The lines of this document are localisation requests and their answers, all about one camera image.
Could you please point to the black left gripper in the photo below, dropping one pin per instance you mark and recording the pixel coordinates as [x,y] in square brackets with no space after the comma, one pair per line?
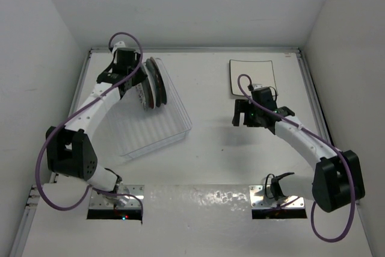
[139,78]

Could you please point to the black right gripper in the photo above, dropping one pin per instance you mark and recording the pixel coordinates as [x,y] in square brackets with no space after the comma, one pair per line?
[241,106]

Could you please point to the white square plate black rim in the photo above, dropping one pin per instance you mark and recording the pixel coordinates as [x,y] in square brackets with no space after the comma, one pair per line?
[235,93]

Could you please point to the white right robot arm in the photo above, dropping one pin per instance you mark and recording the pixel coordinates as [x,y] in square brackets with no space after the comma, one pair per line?
[330,185]

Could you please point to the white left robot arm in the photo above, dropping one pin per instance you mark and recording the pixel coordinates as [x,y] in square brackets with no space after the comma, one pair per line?
[70,151]

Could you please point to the clear plastic dish rack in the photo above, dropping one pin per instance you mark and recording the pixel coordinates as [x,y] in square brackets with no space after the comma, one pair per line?
[138,132]

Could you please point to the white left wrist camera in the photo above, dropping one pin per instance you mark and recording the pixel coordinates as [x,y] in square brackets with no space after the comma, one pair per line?
[116,46]

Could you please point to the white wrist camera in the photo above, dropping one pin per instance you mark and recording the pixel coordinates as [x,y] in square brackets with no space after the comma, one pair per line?
[116,46]
[253,87]

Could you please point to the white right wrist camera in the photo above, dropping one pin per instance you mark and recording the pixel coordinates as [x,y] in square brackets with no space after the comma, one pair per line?
[253,87]

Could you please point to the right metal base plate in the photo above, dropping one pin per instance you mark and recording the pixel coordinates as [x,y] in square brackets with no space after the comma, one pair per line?
[261,198]

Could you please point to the metal base plate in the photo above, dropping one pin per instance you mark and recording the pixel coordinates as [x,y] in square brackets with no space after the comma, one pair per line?
[126,198]
[261,198]

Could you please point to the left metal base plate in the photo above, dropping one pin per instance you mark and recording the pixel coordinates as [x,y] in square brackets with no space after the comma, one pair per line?
[126,198]

